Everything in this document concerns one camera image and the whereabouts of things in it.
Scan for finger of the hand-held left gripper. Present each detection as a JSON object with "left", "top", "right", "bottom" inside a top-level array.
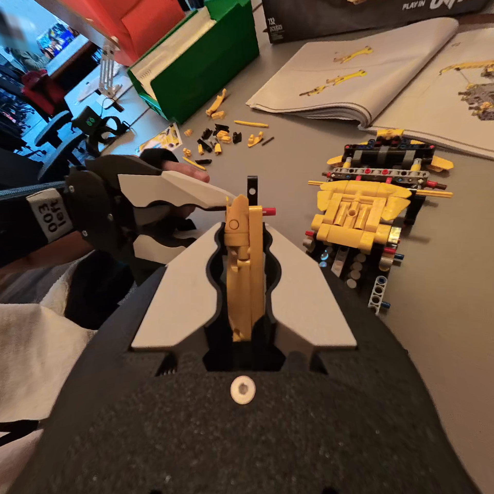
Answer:
[
  {"left": 118, "top": 170, "right": 229, "bottom": 211},
  {"left": 133, "top": 220, "right": 201, "bottom": 267}
]

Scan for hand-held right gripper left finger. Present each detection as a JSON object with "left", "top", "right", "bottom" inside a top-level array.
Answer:
[{"left": 131, "top": 222, "right": 232, "bottom": 352}]

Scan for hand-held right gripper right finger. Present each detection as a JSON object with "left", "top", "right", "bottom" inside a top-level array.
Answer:
[{"left": 262, "top": 223, "right": 358, "bottom": 361}]

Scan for yellow curved brick fender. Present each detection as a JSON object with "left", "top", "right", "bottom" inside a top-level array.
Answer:
[{"left": 224, "top": 175, "right": 276, "bottom": 342}]

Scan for yellow black brick car model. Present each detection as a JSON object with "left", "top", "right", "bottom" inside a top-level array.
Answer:
[{"left": 303, "top": 129, "right": 455, "bottom": 315}]

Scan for white neighbouring desk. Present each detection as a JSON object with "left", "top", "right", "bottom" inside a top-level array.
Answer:
[{"left": 64, "top": 66, "right": 155, "bottom": 163}]

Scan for person's left hand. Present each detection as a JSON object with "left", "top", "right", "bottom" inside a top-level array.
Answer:
[{"left": 162, "top": 160, "right": 211, "bottom": 184}]

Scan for yellow printed leaflet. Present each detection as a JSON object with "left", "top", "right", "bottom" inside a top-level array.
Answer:
[{"left": 135, "top": 123, "right": 183, "bottom": 153}]

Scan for yellow black brick pieces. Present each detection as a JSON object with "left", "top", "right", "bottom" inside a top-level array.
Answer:
[{"left": 181, "top": 89, "right": 275, "bottom": 170}]

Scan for black device green lights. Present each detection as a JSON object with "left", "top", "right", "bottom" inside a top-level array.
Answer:
[{"left": 71, "top": 106, "right": 132, "bottom": 155}]

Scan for green storage bin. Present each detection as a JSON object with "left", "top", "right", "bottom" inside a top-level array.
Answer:
[{"left": 127, "top": 0, "right": 260, "bottom": 125}]

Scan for red office chair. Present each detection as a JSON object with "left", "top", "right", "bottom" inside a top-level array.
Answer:
[{"left": 21, "top": 69, "right": 66, "bottom": 116}]

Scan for white lattice stand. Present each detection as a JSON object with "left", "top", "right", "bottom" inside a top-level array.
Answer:
[{"left": 98, "top": 37, "right": 122, "bottom": 101}]

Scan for open instruction booklet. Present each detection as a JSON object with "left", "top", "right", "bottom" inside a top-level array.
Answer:
[{"left": 246, "top": 17, "right": 494, "bottom": 161}]

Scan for black toy car box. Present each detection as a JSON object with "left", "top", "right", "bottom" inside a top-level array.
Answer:
[{"left": 262, "top": 0, "right": 491, "bottom": 44}]

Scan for black lanyard strap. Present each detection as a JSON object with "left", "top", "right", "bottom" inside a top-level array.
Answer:
[{"left": 0, "top": 420, "right": 39, "bottom": 445}]

